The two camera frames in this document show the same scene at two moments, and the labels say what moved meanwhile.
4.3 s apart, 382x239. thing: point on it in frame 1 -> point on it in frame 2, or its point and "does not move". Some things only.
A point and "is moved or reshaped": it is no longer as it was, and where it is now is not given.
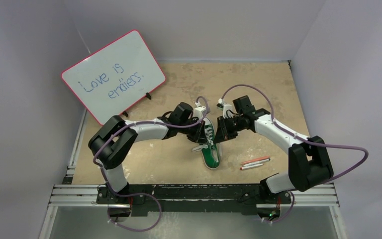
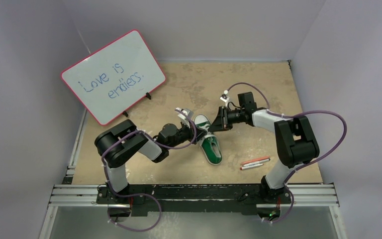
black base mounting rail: (148, 199) does not move
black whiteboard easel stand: (147, 94) does not move
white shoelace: (209, 135) is moved or reshaped
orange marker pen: (247, 162) does not move
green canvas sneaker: (210, 152) is moved or reshaped
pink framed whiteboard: (113, 78) does not move
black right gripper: (226, 128) -> (225, 118)
